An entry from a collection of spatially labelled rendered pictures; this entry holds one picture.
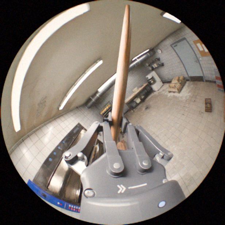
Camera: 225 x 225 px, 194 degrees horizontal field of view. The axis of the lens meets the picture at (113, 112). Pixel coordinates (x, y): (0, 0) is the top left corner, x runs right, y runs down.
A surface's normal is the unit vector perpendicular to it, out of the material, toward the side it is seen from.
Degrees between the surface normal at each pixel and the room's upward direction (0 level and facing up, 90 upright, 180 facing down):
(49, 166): 90
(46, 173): 93
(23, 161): 90
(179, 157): 0
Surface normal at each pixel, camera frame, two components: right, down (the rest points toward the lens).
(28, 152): 0.73, -0.66
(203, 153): -0.68, -0.70
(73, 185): 0.47, -0.86
